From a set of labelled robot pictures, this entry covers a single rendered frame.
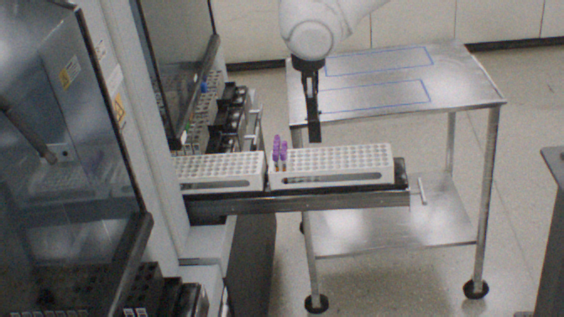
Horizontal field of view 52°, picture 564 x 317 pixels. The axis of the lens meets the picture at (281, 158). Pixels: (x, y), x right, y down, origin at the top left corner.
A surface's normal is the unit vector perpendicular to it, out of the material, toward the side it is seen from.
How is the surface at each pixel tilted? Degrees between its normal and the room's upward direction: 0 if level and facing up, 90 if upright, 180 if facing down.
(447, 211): 0
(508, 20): 90
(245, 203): 90
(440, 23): 90
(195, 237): 0
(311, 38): 94
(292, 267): 0
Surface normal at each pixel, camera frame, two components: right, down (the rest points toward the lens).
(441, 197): -0.12, -0.82
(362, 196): -0.07, 0.57
